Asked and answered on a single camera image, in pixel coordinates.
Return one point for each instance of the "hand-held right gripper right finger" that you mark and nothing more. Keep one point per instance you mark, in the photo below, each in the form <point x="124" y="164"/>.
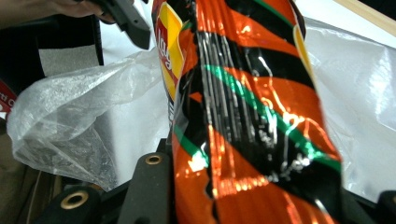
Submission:
<point x="353" y="210"/>

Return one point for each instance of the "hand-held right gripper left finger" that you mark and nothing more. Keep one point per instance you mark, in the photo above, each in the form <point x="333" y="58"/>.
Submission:
<point x="165" y="146"/>

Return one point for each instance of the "orange and black chip bag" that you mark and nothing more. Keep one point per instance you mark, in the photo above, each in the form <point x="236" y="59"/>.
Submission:
<point x="249" y="124"/>

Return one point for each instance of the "translucent white plastic bag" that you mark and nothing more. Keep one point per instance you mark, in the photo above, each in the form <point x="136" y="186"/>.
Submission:
<point x="71" y="118"/>

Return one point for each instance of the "black and grey cloth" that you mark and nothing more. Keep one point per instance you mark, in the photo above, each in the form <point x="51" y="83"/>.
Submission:
<point x="62" y="59"/>

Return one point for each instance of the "red printed packet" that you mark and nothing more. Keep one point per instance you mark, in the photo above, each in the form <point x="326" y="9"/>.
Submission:
<point x="6" y="99"/>

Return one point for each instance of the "light wooden strip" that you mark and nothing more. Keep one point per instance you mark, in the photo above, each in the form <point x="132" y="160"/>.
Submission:
<point x="370" y="15"/>

